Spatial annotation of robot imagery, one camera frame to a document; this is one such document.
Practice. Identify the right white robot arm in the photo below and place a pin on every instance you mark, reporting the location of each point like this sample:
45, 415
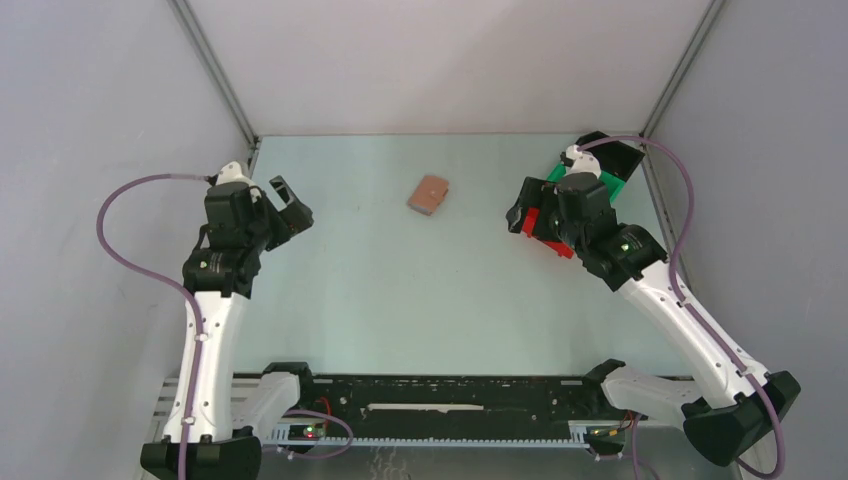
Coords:
732, 401

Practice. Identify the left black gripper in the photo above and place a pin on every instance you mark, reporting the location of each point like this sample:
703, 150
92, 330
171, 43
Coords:
295, 215

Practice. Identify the red plastic bin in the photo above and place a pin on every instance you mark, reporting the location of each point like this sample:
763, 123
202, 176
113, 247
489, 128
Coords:
527, 229

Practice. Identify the black plastic bin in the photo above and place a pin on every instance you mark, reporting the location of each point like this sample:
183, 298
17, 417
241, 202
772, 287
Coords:
618, 159

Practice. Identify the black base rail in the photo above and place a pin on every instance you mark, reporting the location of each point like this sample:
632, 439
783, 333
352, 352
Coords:
455, 411

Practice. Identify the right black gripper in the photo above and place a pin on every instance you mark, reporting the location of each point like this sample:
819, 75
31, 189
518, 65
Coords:
529, 196

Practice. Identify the green plastic bin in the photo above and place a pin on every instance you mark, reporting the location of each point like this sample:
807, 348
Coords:
614, 184

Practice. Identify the brown leather card holder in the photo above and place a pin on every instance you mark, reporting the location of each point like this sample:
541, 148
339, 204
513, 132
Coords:
428, 195

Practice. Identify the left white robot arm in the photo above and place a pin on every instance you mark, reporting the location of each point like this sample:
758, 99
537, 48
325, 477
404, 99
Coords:
206, 435

